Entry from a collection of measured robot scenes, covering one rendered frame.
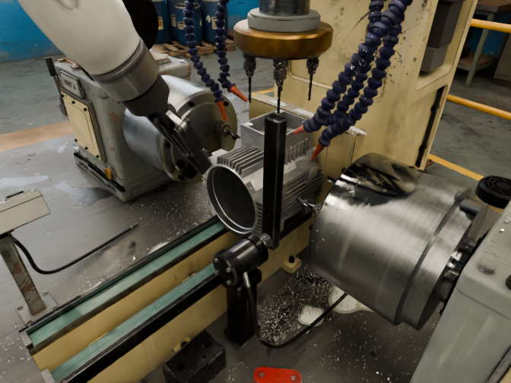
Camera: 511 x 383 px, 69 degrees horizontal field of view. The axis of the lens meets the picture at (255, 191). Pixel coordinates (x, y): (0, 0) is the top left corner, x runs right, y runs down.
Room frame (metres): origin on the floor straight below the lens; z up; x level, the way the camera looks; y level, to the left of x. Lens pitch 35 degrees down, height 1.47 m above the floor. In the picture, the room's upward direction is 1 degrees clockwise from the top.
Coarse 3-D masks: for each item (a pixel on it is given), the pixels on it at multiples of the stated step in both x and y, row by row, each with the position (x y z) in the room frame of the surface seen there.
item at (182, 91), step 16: (176, 80) 0.93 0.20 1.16; (176, 96) 0.83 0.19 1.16; (192, 96) 0.83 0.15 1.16; (208, 96) 0.86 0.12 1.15; (224, 96) 0.90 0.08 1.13; (128, 112) 0.87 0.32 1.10; (176, 112) 0.79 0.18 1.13; (192, 112) 0.82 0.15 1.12; (208, 112) 0.85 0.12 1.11; (128, 128) 0.85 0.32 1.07; (144, 128) 0.80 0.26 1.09; (192, 128) 0.81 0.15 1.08; (208, 128) 0.85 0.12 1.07; (224, 128) 0.85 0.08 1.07; (128, 144) 0.86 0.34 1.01; (144, 144) 0.80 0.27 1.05; (160, 144) 0.76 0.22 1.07; (208, 144) 0.85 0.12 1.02; (224, 144) 0.88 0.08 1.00; (144, 160) 0.84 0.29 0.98; (160, 160) 0.75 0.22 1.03; (176, 160) 0.77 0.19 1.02; (176, 176) 0.77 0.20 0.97; (192, 176) 0.80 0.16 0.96
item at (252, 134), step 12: (252, 120) 0.73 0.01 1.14; (264, 120) 0.76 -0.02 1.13; (288, 120) 0.77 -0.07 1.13; (300, 120) 0.75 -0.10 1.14; (240, 132) 0.71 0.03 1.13; (252, 132) 0.69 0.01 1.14; (288, 132) 0.67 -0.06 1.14; (312, 132) 0.73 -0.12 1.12; (252, 144) 0.69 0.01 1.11; (288, 144) 0.67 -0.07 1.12; (300, 144) 0.70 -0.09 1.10; (288, 156) 0.67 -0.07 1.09; (300, 156) 0.70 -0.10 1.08
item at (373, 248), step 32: (384, 160) 0.53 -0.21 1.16; (352, 192) 0.47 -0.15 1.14; (384, 192) 0.46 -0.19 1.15; (416, 192) 0.45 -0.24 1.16; (448, 192) 0.44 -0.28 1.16; (320, 224) 0.45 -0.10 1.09; (352, 224) 0.43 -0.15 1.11; (384, 224) 0.41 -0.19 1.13; (416, 224) 0.40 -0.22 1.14; (448, 224) 0.39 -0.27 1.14; (480, 224) 0.47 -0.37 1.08; (320, 256) 0.44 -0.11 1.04; (352, 256) 0.40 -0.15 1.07; (384, 256) 0.38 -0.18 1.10; (416, 256) 0.36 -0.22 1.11; (448, 256) 0.36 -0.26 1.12; (352, 288) 0.39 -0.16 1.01; (384, 288) 0.36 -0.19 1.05; (416, 288) 0.35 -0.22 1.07; (448, 288) 0.36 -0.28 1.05; (416, 320) 0.33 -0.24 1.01
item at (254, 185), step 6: (306, 150) 0.71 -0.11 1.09; (312, 150) 0.70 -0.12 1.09; (216, 156) 0.67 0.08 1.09; (306, 156) 0.71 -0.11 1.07; (318, 156) 0.70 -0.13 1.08; (210, 162) 0.66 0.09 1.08; (216, 162) 0.66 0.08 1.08; (252, 180) 0.58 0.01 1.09; (258, 180) 0.58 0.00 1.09; (252, 186) 0.57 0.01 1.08; (258, 186) 0.57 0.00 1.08; (252, 192) 0.57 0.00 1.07; (210, 210) 0.67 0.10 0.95; (258, 234) 0.58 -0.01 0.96
